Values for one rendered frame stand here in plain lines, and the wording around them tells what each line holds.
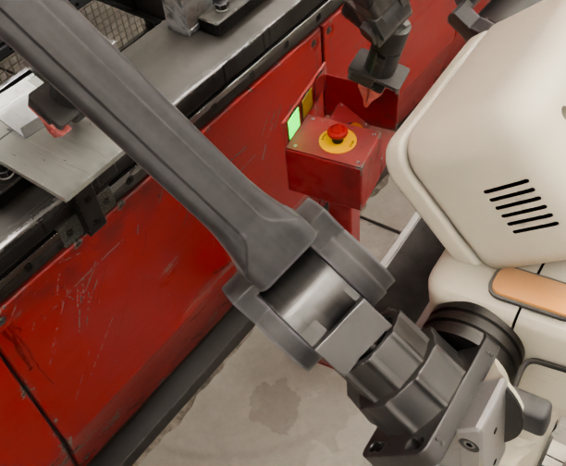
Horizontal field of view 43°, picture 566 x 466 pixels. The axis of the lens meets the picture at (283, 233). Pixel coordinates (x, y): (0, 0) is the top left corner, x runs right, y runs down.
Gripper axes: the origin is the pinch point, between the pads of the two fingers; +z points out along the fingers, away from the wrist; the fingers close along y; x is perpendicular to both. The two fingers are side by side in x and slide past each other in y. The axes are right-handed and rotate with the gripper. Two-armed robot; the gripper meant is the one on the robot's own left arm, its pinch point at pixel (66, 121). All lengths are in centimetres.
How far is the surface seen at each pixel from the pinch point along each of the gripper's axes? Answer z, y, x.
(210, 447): 82, 3, 60
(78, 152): -1.2, 2.8, 5.2
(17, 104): 7.3, 0.6, -9.5
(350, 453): 67, -16, 86
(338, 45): 31, -77, 16
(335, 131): 6.3, -38.4, 30.4
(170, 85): 15.9, -27.0, 1.5
